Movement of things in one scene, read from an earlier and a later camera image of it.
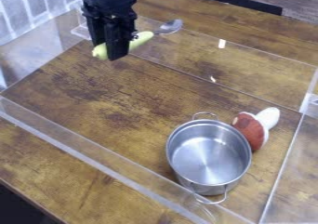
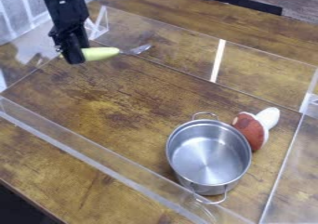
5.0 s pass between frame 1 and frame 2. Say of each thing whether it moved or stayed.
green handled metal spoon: moved
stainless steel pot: stayed
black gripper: moved
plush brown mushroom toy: stayed
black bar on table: stayed
